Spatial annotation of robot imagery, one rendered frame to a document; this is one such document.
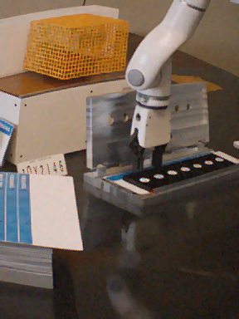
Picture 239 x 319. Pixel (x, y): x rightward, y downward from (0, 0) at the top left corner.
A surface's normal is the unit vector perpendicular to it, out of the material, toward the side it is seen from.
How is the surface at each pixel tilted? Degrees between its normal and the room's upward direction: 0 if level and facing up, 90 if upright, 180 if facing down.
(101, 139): 81
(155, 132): 89
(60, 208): 0
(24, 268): 90
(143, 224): 0
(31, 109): 90
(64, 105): 90
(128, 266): 0
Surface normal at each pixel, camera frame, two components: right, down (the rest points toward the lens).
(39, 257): 0.08, 0.33
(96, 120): 0.69, 0.14
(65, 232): 0.09, -0.94
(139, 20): 0.55, 0.32
